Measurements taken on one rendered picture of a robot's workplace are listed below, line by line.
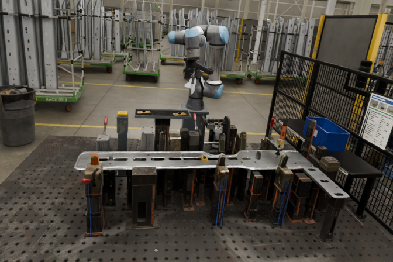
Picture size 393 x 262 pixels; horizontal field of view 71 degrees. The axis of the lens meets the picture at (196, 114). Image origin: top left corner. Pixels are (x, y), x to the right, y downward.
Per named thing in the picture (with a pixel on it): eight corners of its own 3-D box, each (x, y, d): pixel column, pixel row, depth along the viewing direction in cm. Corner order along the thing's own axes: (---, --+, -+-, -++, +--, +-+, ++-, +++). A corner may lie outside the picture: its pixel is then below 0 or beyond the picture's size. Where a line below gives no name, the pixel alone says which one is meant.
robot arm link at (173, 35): (196, 23, 204) (167, 27, 161) (210, 24, 200) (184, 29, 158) (195, 38, 208) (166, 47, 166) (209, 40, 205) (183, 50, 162)
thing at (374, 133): (385, 152, 159) (402, 101, 148) (357, 136, 179) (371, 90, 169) (388, 152, 159) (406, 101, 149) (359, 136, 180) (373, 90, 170)
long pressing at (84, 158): (71, 173, 138) (71, 171, 138) (80, 152, 159) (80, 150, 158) (316, 169, 166) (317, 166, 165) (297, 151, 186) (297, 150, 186)
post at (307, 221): (306, 224, 161) (317, 182, 151) (296, 211, 171) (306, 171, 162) (316, 224, 162) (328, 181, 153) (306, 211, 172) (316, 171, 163)
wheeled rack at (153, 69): (159, 83, 764) (162, 16, 707) (122, 81, 750) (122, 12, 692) (159, 71, 943) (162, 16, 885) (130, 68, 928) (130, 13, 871)
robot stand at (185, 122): (178, 146, 244) (181, 103, 231) (201, 147, 246) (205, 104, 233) (179, 157, 224) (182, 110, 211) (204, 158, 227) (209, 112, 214)
